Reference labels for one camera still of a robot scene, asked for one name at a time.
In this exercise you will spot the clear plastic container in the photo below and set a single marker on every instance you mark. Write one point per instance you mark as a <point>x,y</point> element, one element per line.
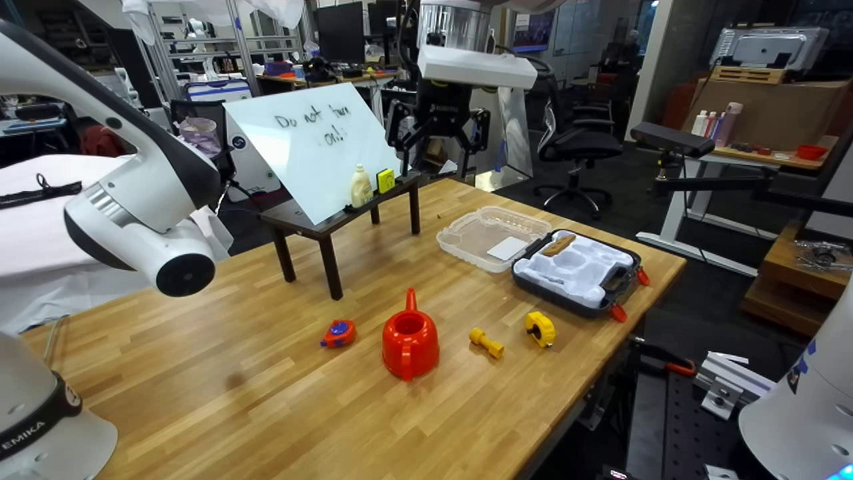
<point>475,233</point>

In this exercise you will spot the small yellow block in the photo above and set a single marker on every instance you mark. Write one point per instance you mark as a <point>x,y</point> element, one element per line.
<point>385,182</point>

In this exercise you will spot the black padded bench top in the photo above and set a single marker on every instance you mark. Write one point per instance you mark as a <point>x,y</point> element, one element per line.
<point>670,136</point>

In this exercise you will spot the red watering can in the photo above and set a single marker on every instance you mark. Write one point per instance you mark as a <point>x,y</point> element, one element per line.
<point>411,346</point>

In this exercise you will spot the aluminium bracket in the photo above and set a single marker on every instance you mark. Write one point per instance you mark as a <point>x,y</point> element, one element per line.
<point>734,382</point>

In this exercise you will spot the pink bottle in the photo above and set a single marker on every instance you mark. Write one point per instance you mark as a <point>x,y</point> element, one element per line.
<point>727,122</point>

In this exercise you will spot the yellow toy dumbbell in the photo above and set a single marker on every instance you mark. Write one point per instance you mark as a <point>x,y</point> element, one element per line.
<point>486,341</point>

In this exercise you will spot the wooden crate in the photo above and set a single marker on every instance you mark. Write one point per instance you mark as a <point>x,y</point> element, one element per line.
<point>801,282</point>

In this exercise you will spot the brown wooden piece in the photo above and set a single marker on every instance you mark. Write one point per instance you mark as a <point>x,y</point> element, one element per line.
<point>558,244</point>

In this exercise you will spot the white metal frame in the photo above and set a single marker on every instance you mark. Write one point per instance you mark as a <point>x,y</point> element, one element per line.
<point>681,202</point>

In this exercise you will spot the small white bottle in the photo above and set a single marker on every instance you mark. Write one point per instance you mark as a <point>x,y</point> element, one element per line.
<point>699,122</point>

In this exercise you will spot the blue red toy disc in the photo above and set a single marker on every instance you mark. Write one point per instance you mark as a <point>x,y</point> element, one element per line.
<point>339,334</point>

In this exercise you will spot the black computer monitor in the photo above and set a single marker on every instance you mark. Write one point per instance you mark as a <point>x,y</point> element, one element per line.
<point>339,32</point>

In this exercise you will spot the brown cardboard desk board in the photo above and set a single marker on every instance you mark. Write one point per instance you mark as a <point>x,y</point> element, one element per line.
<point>781,110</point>

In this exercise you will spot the black office chair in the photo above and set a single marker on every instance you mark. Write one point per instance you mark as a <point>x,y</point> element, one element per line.
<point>582,148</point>

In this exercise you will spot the grey white printer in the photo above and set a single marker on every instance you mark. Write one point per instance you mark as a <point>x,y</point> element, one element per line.
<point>767,49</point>

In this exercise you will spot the black low stand table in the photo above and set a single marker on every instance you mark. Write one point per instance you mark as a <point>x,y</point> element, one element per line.
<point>307,228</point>

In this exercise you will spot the idle white robot arm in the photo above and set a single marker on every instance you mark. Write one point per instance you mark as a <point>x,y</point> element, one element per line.
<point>134,202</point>

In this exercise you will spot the yellow tape measure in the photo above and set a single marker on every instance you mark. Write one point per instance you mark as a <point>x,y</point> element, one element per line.
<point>539,330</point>

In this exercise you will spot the small cream plastic bottle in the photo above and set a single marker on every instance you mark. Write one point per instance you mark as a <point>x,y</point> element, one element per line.
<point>361,189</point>

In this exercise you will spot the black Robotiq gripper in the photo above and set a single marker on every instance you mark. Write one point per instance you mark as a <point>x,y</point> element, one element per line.
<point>443,108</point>

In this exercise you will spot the white cloth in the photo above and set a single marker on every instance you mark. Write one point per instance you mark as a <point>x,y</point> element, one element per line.
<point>44,257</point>

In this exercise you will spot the black case white insert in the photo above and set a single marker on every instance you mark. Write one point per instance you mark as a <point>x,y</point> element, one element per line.
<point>575,269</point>

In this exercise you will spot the white paper card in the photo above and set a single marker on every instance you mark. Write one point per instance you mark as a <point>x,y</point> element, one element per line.
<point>507,249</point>

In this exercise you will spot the black optical breadboard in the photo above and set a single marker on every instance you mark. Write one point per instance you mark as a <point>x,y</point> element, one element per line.
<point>675,436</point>

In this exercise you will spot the red bowl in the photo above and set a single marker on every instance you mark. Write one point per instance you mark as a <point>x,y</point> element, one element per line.
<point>810,149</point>

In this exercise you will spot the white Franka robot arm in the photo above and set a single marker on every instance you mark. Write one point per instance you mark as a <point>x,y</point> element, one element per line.
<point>801,417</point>

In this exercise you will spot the orange case latch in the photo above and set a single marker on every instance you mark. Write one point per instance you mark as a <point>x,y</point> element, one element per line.
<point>641,277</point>
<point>619,312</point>

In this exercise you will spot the whiteboard with handwriting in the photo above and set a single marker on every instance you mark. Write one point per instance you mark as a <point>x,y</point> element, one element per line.
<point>310,149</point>

